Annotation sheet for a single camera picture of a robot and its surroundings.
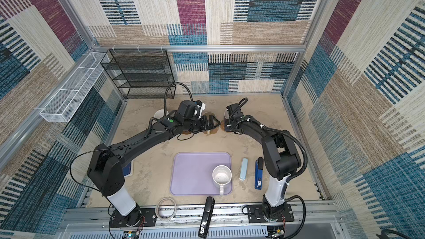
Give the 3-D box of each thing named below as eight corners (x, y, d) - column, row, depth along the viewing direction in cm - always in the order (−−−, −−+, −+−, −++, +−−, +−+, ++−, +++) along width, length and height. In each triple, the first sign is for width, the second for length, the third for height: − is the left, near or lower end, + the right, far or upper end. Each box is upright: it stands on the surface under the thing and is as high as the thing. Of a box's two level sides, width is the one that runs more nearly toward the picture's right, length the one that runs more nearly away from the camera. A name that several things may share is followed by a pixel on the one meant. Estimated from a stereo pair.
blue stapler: (254, 189, 82) (256, 185, 78) (254, 160, 92) (256, 156, 88) (261, 190, 82) (263, 187, 78) (261, 161, 91) (263, 157, 87)
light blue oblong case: (239, 179, 85) (240, 177, 82) (241, 160, 92) (242, 157, 88) (245, 181, 85) (246, 178, 81) (247, 161, 91) (249, 158, 88)
